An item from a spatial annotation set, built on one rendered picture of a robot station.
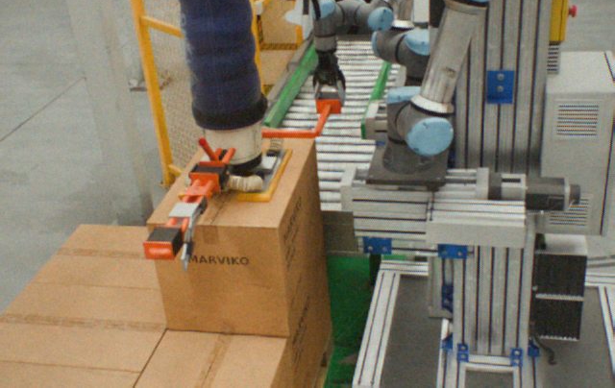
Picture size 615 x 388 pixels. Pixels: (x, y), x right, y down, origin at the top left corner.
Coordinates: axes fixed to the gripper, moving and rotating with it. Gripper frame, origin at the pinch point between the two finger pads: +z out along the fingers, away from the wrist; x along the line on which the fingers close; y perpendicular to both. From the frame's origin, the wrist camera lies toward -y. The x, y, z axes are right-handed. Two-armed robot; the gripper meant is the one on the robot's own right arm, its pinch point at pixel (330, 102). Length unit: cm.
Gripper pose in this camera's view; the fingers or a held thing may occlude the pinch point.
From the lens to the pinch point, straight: 266.0
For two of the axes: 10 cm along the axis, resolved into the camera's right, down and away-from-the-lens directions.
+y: -1.9, 4.7, -8.6
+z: 0.7, 8.8, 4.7
